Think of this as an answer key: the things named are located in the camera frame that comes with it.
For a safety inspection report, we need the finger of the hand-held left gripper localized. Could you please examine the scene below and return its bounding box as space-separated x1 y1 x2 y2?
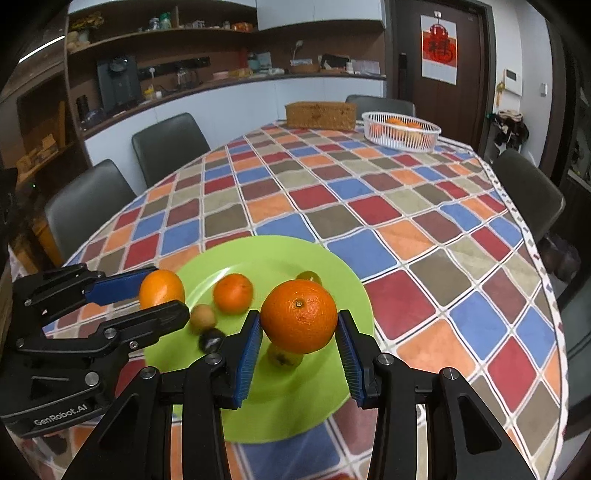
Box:
16 300 191 355
11 264 160 320

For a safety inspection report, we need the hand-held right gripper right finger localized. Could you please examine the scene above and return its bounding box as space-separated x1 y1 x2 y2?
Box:
335 310 536 480

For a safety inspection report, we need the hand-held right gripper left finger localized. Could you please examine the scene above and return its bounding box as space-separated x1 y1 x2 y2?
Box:
62 310 265 480

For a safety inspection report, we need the dark plum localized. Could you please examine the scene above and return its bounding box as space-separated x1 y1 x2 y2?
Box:
198 329 227 354

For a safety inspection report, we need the brown longan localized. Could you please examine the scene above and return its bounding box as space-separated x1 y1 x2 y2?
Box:
190 304 217 332

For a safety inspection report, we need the green plate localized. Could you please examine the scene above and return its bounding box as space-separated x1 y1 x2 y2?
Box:
143 235 375 445

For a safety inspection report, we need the dark grey chair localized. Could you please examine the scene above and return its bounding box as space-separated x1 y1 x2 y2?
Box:
44 159 138 264
345 95 416 118
131 113 212 189
492 148 566 243

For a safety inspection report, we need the white plastic basket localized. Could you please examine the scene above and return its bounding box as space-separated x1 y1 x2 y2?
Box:
361 111 441 153

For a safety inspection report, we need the wicker box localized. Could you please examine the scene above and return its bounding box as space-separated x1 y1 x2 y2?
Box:
285 102 358 130

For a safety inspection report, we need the yellow flower bunch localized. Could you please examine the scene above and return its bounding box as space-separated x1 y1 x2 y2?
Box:
69 13 105 44

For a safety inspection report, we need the dark brown door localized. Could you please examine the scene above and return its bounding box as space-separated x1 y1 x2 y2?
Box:
385 0 495 148

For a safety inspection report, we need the dark clothes pile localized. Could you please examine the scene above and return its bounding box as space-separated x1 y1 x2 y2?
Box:
489 109 529 158

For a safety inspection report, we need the red and white door poster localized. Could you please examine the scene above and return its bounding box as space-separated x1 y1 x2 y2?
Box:
420 14 458 85

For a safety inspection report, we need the wooden wall shelf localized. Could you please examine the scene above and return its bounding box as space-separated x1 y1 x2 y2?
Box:
65 0 259 134

